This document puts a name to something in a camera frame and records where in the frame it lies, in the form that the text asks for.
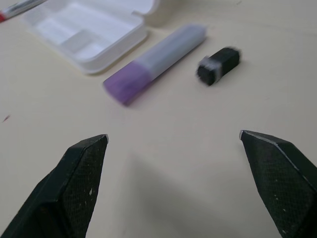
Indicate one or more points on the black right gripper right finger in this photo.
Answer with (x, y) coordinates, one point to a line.
(282, 186)

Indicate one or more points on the purple and white highlighter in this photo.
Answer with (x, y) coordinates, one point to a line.
(158, 63)

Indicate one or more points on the red and white pen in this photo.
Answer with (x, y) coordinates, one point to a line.
(17, 8)

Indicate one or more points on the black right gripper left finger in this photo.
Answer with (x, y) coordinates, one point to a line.
(67, 188)

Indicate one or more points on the white plastic case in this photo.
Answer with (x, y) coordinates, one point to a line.
(84, 32)

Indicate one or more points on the black eraser with white sleeve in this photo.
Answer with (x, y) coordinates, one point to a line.
(219, 65)

